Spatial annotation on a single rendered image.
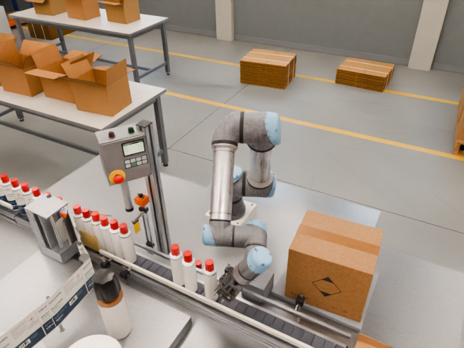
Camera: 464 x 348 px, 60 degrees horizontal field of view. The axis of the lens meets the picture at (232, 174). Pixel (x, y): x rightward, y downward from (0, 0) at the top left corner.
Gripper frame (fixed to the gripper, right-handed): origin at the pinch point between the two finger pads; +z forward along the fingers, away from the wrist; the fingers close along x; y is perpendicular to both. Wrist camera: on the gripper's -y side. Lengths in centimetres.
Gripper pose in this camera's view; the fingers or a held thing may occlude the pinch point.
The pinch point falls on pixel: (221, 292)
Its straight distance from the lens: 160.6
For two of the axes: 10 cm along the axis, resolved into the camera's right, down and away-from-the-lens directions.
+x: 7.7, 6.4, -0.6
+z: -4.2, 5.7, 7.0
